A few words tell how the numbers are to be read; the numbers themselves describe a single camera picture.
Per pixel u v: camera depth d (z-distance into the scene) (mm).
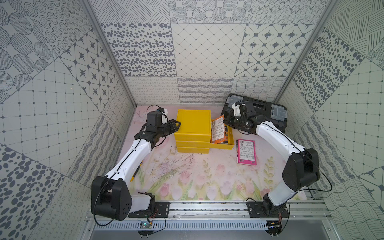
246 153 933
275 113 929
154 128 625
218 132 866
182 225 701
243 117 686
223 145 901
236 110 793
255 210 733
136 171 878
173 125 718
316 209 762
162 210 734
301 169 444
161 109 758
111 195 401
